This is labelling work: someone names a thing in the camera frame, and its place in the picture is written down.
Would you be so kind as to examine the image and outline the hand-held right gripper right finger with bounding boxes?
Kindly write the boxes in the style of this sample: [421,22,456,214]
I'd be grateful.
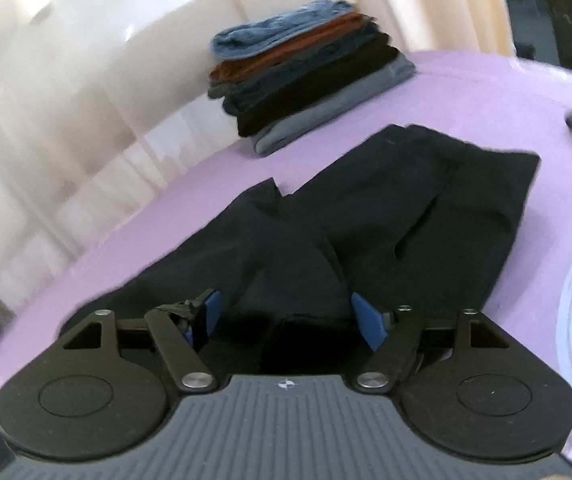
[351,292,512,392]

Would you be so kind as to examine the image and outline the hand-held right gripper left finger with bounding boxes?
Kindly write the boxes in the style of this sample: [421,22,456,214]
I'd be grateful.
[60,287,224,393]

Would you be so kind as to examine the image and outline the black pants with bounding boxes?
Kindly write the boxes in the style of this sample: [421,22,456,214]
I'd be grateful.
[236,45,401,137]
[60,124,542,376]

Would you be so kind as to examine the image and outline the folded grey pants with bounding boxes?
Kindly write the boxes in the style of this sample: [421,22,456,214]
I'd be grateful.
[251,55,417,157]

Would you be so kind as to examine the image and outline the folded black pants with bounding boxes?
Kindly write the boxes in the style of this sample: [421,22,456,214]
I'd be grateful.
[236,45,401,137]

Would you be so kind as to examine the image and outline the folded dark teal pants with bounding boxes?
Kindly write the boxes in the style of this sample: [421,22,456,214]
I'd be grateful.
[208,30,391,111]

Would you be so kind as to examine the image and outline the folded brown pants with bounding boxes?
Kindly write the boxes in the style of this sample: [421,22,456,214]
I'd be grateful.
[211,12,377,86]

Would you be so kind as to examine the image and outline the folded blue denim pants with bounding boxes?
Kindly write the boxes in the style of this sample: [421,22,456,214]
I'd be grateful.
[212,0,357,61]

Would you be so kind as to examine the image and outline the white sheer curtain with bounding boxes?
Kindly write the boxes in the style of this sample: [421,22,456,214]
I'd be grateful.
[0,0,517,311]

